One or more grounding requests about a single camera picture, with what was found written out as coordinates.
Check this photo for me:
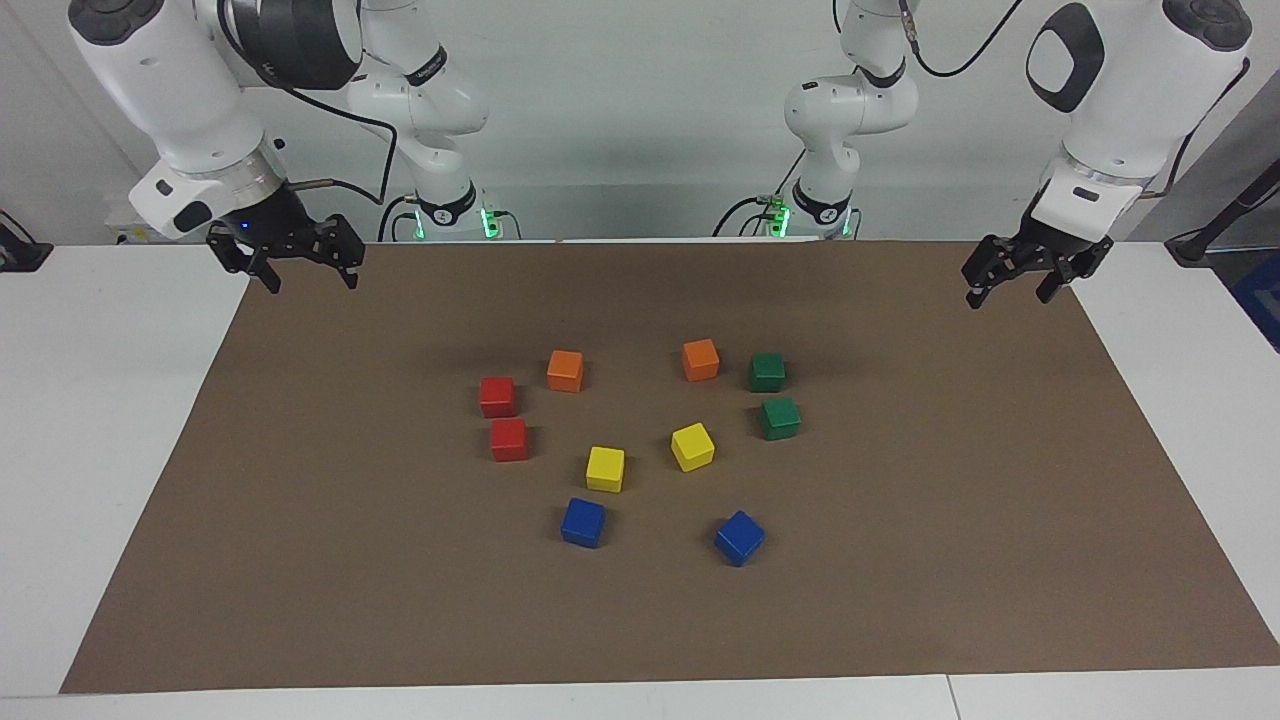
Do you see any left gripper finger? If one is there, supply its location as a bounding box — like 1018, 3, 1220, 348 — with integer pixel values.
1036, 257, 1102, 305
961, 237, 1032, 310

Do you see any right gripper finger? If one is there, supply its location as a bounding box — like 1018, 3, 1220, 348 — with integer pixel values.
208, 238, 285, 295
316, 213, 366, 292

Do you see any black stand leg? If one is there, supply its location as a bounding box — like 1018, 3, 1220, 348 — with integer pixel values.
1165, 160, 1280, 267

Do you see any blue crate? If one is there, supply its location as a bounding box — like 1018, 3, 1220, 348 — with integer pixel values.
1232, 250, 1280, 353

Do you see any brown table mat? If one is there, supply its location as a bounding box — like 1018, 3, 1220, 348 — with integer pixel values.
60, 240, 1280, 694

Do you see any yellow wooden block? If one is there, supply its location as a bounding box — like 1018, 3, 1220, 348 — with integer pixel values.
670, 422, 717, 473
585, 446, 627, 494

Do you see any blue wooden block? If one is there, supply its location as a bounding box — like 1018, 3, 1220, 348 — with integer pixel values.
713, 510, 767, 568
560, 497, 607, 549

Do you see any black right base cable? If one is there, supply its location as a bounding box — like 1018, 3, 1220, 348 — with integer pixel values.
376, 194, 423, 243

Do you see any black base cable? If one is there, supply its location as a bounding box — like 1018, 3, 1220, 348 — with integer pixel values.
712, 150, 807, 239
376, 194, 423, 243

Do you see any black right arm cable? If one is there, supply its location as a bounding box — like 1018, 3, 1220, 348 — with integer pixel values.
215, 0, 399, 206

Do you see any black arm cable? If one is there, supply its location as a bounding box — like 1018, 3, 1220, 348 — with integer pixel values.
895, 0, 1253, 201
215, 0, 399, 206

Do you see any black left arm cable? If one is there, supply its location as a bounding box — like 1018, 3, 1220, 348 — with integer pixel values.
895, 0, 1253, 201

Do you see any black clamp mount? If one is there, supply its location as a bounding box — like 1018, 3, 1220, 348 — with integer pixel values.
0, 210, 53, 273

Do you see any black left base cable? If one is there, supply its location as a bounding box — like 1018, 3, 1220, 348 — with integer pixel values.
712, 150, 807, 239

